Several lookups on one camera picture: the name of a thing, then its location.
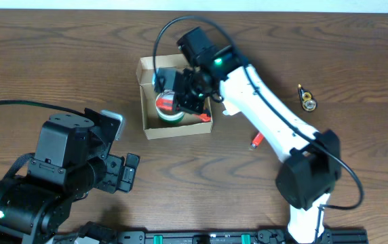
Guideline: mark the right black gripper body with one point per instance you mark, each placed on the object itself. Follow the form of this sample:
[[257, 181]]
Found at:
[[190, 93]]

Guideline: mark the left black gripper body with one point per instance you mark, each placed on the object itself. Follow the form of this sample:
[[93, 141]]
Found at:
[[118, 170]]

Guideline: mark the red box cutter knife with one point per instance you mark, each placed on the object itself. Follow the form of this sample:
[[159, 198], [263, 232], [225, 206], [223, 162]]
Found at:
[[195, 108]]

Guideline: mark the white tape roll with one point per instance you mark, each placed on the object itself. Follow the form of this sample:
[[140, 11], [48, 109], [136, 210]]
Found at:
[[165, 104]]

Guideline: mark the green tape roll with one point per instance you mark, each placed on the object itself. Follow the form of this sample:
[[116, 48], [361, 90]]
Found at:
[[172, 119]]

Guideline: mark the brown cardboard box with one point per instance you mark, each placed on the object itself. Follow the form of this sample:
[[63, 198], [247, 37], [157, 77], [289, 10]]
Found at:
[[153, 126]]

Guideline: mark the black yellow correction tape dispenser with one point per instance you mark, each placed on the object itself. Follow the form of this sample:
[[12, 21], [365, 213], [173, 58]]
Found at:
[[307, 101]]

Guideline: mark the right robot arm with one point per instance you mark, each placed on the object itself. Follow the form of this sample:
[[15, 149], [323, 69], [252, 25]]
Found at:
[[307, 175]]

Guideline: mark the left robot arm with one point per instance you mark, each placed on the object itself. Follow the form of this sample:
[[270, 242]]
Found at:
[[72, 158]]

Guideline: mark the yellow spiral memo pad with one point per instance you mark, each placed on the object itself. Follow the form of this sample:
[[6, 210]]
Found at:
[[229, 108]]

